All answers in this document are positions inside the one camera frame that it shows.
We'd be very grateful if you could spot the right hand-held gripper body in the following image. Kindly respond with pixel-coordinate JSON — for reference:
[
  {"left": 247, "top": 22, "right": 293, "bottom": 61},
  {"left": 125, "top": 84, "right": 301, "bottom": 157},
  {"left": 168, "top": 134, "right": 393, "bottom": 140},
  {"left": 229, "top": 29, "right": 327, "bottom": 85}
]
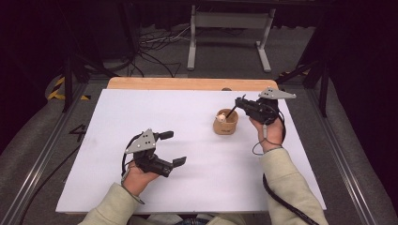
[{"left": 247, "top": 86, "right": 297, "bottom": 126}]

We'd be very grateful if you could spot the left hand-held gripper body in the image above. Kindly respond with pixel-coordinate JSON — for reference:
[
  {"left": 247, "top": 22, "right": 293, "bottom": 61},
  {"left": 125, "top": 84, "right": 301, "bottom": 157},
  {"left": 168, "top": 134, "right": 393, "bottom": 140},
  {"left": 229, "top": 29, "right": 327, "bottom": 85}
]
[{"left": 124, "top": 127, "right": 175, "bottom": 178}]

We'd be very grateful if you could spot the black pen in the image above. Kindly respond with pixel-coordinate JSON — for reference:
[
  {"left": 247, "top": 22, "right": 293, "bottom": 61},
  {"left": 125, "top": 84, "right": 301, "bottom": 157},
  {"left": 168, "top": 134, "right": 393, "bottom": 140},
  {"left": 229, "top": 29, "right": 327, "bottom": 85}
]
[{"left": 224, "top": 94, "right": 247, "bottom": 120}]

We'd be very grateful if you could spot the tan pen holder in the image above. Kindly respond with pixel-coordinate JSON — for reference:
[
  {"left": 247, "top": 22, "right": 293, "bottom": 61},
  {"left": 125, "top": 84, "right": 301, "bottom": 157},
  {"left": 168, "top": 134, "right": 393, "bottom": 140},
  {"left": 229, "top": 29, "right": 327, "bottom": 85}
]
[{"left": 212, "top": 108, "right": 239, "bottom": 136}]

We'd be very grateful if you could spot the person's left hand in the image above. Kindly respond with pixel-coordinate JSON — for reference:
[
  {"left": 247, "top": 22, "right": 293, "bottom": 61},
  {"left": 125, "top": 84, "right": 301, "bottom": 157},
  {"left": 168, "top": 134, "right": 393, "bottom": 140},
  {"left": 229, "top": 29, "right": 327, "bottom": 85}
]
[{"left": 122, "top": 160, "right": 161, "bottom": 197}]

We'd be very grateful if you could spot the person's right hand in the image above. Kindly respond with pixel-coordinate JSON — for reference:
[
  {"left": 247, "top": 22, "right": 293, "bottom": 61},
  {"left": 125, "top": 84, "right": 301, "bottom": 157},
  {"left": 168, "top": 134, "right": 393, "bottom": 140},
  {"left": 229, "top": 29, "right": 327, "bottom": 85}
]
[{"left": 249, "top": 106, "right": 285, "bottom": 154}]

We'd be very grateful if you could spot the white table mat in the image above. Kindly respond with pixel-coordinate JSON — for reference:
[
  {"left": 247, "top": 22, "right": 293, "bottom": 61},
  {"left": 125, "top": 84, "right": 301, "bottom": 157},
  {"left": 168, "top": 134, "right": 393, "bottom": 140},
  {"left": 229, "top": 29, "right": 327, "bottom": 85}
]
[{"left": 55, "top": 88, "right": 328, "bottom": 215}]

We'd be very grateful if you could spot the black tripod stand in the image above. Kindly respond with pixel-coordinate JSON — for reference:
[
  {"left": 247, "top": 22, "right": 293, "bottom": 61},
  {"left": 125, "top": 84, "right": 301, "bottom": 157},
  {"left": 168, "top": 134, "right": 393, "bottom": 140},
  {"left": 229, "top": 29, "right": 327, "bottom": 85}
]
[
  {"left": 60, "top": 0, "right": 120, "bottom": 113},
  {"left": 275, "top": 59, "right": 329, "bottom": 118}
]

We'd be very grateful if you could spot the grey metal stand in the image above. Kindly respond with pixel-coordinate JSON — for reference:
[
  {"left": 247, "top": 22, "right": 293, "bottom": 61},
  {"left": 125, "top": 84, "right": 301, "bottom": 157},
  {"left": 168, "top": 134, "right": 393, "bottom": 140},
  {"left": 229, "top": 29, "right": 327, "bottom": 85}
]
[{"left": 186, "top": 4, "right": 277, "bottom": 73}]

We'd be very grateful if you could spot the yellow black floor tape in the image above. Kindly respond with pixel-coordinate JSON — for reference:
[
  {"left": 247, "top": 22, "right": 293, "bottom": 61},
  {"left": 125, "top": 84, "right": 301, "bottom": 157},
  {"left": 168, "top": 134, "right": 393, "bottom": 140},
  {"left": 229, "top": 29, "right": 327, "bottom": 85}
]
[{"left": 46, "top": 76, "right": 92, "bottom": 101}]

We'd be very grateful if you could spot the grey wrist cord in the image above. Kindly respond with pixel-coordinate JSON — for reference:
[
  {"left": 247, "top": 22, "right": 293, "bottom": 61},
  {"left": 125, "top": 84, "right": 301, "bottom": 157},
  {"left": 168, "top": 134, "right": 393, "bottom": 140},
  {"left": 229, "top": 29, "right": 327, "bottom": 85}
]
[{"left": 252, "top": 124, "right": 284, "bottom": 157}]

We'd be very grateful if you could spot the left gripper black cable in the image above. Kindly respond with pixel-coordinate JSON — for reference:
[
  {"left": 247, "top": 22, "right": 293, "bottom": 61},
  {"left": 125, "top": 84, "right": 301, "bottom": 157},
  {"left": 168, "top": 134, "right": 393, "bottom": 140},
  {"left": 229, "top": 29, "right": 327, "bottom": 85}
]
[{"left": 120, "top": 133, "right": 144, "bottom": 179}]

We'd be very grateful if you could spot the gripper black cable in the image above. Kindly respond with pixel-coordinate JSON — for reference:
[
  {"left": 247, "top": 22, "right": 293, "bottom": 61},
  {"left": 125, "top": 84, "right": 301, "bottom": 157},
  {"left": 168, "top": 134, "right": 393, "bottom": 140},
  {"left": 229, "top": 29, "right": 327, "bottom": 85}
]
[
  {"left": 120, "top": 133, "right": 144, "bottom": 179},
  {"left": 262, "top": 107, "right": 321, "bottom": 225}
]

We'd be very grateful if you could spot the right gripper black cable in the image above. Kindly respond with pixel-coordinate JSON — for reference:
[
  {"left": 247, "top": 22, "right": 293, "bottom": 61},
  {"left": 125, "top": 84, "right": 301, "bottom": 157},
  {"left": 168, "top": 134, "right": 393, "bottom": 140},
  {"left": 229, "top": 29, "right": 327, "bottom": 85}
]
[{"left": 262, "top": 107, "right": 321, "bottom": 225}]

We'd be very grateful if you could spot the aluminium floor rail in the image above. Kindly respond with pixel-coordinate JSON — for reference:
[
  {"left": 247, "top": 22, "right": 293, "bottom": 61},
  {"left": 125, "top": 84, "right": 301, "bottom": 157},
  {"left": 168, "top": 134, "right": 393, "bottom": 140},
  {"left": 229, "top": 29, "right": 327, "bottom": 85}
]
[
  {"left": 0, "top": 82, "right": 90, "bottom": 225},
  {"left": 304, "top": 88, "right": 379, "bottom": 225}
]

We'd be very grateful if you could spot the bundle of floor cables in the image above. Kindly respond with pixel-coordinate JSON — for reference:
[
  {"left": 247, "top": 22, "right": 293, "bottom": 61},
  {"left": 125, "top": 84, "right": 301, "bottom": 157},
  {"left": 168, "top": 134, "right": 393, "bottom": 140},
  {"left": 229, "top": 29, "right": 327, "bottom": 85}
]
[{"left": 130, "top": 24, "right": 195, "bottom": 79}]

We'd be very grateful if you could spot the long black floor cable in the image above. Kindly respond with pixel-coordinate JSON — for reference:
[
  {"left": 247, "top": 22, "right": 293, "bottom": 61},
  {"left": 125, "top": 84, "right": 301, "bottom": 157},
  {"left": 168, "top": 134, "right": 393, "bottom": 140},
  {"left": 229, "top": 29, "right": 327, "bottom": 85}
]
[{"left": 18, "top": 144, "right": 82, "bottom": 225}]

